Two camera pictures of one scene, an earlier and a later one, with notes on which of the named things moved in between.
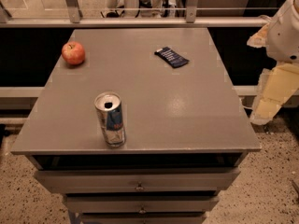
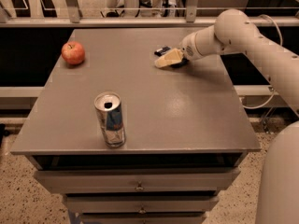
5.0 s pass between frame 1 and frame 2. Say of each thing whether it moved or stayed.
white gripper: moved
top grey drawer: stayed
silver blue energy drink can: stayed
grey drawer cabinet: stayed
